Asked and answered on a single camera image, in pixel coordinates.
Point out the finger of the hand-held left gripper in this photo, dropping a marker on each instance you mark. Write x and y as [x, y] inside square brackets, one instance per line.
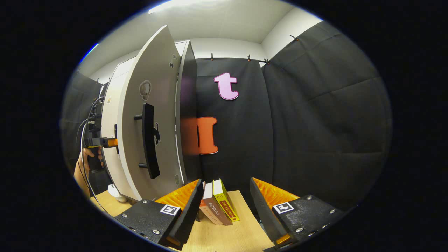
[112, 142]

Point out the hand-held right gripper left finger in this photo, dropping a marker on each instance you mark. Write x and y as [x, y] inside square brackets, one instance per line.
[190, 217]

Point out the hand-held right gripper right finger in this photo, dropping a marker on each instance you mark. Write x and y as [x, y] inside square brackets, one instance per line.
[262, 213]

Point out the beige cabinet door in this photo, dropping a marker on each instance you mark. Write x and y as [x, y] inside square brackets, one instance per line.
[161, 87]
[110, 115]

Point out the orange book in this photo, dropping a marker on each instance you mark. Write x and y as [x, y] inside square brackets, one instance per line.
[204, 212]

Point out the brown book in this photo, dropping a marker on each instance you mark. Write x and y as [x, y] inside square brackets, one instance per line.
[217, 211]

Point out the yellow book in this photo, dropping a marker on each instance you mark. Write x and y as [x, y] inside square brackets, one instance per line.
[224, 199]

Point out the white plush pumpkin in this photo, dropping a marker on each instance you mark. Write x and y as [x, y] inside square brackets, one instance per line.
[115, 194]

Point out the black backdrop cloth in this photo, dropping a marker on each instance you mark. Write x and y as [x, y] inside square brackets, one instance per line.
[315, 122]

